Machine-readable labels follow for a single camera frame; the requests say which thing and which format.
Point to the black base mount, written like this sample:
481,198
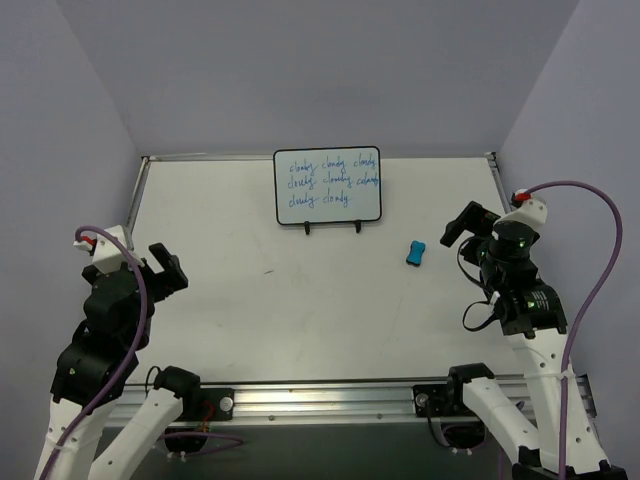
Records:
212,404
433,400

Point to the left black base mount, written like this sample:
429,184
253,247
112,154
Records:
212,404

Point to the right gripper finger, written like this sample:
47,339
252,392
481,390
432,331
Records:
453,231
474,218

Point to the small black-framed whiteboard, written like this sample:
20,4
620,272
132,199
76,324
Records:
327,185

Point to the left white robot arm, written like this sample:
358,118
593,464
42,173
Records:
92,371

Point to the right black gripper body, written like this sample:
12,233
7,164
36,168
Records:
473,225

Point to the blue bone-shaped eraser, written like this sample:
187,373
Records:
416,253

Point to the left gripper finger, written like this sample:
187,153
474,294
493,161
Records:
169,263
176,280

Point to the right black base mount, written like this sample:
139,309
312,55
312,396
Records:
433,400

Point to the wire whiteboard stand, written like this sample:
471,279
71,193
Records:
355,225

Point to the aluminium front rail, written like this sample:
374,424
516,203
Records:
387,401

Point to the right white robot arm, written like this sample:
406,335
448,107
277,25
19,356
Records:
559,442

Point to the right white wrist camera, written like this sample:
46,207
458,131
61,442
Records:
528,209

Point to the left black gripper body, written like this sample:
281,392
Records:
163,273

